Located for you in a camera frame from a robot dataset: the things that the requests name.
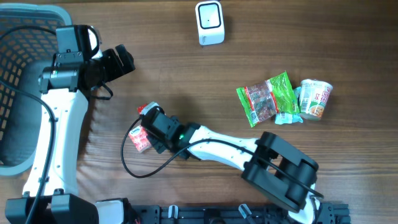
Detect small red tissue pack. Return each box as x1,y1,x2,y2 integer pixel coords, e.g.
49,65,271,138
128,126,152,153

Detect green gummy candy bag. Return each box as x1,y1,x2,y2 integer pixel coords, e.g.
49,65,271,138
236,72,297,128

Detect teal snack packet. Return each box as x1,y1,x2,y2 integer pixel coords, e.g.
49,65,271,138
275,87,303,124

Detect cup noodles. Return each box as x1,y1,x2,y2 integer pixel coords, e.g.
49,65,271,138
299,79,333,121

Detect red chocolate wafer bar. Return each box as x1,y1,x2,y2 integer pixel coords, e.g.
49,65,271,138
137,104,147,114

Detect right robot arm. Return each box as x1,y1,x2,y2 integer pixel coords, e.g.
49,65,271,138
140,105,323,223

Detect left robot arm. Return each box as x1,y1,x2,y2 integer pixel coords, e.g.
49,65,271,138
5,25,135,223

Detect white barcode scanner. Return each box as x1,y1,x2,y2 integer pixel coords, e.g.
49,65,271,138
195,1,225,46

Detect grey plastic mesh basket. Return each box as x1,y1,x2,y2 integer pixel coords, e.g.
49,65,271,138
1,3,72,177

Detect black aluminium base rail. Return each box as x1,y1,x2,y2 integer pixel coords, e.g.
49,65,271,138
131,203,351,224

